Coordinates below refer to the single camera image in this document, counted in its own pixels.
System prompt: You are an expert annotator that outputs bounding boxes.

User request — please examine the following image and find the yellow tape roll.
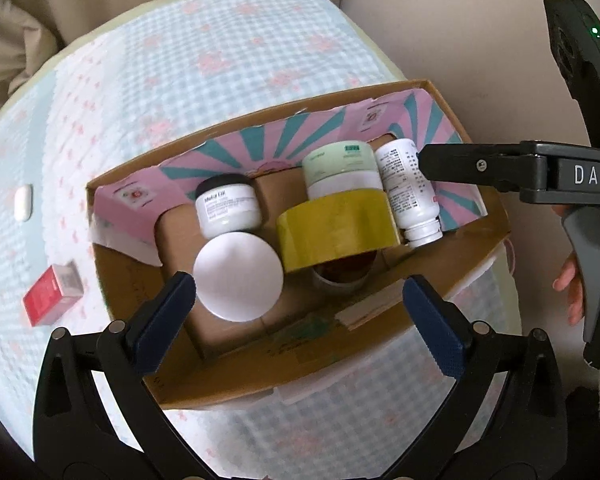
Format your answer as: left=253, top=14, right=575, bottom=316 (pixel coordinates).
left=275, top=187, right=402, bottom=275

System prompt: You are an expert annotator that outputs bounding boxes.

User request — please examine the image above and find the white and green round jar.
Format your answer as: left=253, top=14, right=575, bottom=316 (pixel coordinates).
left=192, top=231, right=285, bottom=323

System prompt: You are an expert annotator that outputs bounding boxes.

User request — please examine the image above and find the small white oval case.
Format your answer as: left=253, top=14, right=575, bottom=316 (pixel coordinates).
left=14, top=184, right=34, bottom=223

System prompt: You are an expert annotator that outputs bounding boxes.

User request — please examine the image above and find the pale green lidded cream jar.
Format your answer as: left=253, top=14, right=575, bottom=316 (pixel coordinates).
left=301, top=140, right=383, bottom=201

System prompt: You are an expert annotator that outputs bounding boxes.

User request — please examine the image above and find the person's right hand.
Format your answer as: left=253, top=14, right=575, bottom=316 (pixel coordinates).
left=552, top=209, right=600, bottom=326

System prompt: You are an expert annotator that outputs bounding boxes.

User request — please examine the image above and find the red and white small carton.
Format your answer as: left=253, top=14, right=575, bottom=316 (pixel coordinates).
left=22, top=260, right=85, bottom=328

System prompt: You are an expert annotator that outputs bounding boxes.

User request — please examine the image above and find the small red jar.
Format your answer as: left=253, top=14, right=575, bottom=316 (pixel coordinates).
left=312, top=250, right=378, bottom=293

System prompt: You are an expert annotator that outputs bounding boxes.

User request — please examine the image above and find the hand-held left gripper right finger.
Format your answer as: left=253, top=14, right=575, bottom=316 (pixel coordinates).
left=380, top=274, right=568, bottom=480

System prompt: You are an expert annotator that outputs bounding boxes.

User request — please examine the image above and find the cardboard box with pink lining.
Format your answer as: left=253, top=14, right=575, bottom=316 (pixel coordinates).
left=84, top=78, right=512, bottom=412

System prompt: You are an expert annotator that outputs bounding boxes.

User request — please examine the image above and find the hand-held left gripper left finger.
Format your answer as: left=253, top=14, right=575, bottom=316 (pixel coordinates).
left=32, top=271, right=216, bottom=480

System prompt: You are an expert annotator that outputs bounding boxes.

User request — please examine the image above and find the pale green mattress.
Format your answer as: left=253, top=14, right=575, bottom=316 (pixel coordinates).
left=10, top=0, right=411, bottom=126

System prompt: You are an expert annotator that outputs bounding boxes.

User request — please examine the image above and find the white labelled pill bottle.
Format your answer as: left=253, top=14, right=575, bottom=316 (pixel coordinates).
left=375, top=139, right=444, bottom=248

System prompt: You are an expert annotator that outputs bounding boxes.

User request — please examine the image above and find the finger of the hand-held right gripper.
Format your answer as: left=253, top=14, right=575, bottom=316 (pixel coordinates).
left=416, top=141, right=549, bottom=193

